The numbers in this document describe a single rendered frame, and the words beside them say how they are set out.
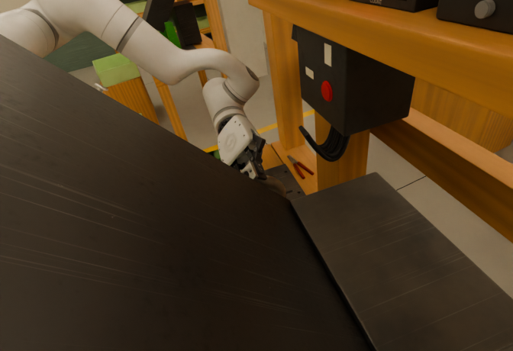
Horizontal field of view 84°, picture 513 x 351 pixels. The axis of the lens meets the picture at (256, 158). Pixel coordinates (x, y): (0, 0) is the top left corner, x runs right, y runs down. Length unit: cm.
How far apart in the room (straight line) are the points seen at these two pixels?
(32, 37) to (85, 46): 682
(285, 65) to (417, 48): 83
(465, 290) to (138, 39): 70
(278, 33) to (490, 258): 172
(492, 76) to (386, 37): 11
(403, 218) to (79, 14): 70
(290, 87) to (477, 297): 87
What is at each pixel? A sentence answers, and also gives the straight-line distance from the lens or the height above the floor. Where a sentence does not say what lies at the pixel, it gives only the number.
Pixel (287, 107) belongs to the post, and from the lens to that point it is 116.
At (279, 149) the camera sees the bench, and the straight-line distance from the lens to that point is 127.
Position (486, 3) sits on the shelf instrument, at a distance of 28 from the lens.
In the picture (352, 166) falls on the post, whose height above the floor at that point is 109.
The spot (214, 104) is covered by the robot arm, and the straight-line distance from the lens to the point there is 72.
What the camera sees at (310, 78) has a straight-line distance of 54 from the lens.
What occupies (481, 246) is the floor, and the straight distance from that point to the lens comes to 220.
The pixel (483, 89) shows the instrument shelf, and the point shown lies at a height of 151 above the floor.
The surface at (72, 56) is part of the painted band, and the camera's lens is 765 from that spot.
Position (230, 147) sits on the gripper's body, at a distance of 64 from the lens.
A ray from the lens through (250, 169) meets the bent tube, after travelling 58.
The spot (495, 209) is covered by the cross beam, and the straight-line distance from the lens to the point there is 60.
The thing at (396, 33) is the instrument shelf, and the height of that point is 153.
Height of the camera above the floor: 162
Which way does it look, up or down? 37 degrees down
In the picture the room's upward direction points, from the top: 11 degrees counter-clockwise
